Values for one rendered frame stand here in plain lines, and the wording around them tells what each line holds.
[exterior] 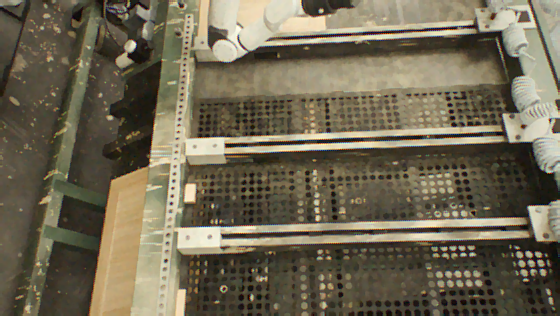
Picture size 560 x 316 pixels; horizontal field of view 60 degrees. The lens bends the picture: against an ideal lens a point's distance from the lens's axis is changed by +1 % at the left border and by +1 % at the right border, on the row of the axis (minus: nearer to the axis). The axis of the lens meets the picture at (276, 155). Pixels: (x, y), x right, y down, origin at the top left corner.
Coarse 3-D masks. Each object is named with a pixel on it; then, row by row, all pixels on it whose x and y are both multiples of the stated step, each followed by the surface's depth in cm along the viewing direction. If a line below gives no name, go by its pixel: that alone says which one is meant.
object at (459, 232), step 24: (552, 216) 125; (192, 240) 140; (216, 240) 139; (240, 240) 139; (264, 240) 138; (288, 240) 138; (312, 240) 137; (336, 240) 137; (360, 240) 136; (384, 240) 136; (408, 240) 136; (432, 240) 135; (456, 240) 135; (480, 240) 136; (504, 240) 136; (528, 240) 136; (552, 240) 129
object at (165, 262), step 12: (192, 24) 180; (180, 72) 170; (180, 84) 168; (180, 96) 166; (180, 108) 163; (180, 120) 161; (180, 132) 159; (180, 144) 157; (180, 156) 155; (168, 192) 149; (168, 204) 147; (168, 216) 145; (168, 240) 142; (168, 264) 139; (168, 276) 137; (156, 312) 133
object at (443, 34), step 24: (504, 0) 155; (408, 24) 171; (432, 24) 170; (456, 24) 169; (480, 24) 164; (504, 24) 163; (528, 24) 163; (264, 48) 173; (288, 48) 173; (312, 48) 173; (336, 48) 173; (360, 48) 173; (384, 48) 173; (408, 48) 174
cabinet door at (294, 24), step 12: (204, 0) 191; (240, 0) 190; (252, 0) 189; (264, 0) 189; (204, 12) 188; (240, 12) 187; (252, 12) 186; (204, 24) 185; (288, 24) 182; (300, 24) 182; (312, 24) 181; (324, 24) 181
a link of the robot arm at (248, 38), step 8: (256, 24) 145; (264, 24) 143; (240, 32) 149; (248, 32) 146; (256, 32) 145; (264, 32) 144; (232, 40) 148; (240, 40) 149; (248, 40) 147; (256, 40) 147; (264, 40) 148; (240, 48) 149; (248, 48) 150; (240, 56) 153
